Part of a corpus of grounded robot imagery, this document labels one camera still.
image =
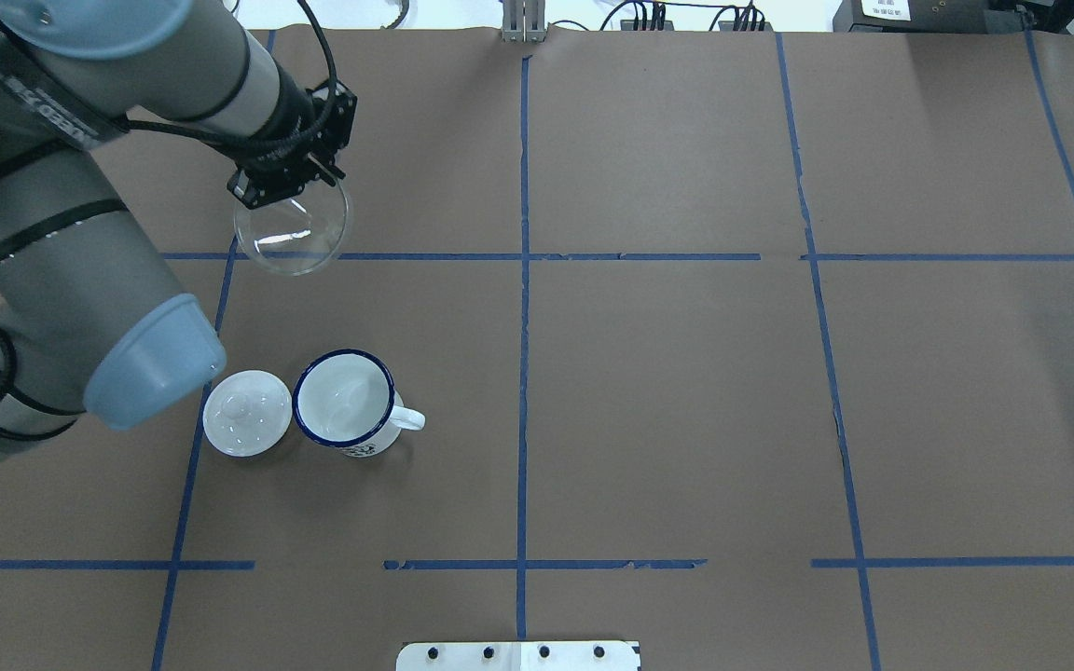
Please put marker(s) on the white round lid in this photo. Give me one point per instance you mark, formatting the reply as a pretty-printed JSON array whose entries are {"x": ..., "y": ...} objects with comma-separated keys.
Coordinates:
[{"x": 247, "y": 414}]

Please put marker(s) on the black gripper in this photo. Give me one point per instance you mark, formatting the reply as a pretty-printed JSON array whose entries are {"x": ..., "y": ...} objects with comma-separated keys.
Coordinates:
[{"x": 289, "y": 109}]

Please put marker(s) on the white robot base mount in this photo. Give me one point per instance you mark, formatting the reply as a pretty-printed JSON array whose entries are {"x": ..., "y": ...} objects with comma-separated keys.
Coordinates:
[{"x": 521, "y": 655}]

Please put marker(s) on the black equipment box with label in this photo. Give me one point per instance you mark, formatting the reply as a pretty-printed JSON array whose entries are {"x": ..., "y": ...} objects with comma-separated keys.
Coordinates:
[{"x": 940, "y": 17}]

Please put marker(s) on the clear glass funnel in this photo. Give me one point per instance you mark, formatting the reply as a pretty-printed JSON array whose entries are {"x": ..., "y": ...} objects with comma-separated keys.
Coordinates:
[{"x": 299, "y": 234}]

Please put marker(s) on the grey metal bracket at edge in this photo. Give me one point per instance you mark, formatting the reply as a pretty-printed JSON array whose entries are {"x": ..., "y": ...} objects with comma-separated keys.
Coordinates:
[{"x": 524, "y": 21}]

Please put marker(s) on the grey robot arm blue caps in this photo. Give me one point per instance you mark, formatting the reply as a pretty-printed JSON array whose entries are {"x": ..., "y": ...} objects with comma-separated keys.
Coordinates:
[{"x": 93, "y": 321}]

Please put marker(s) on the white enamel mug blue rim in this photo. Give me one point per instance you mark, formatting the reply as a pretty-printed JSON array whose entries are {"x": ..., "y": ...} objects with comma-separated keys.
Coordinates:
[{"x": 348, "y": 400}]

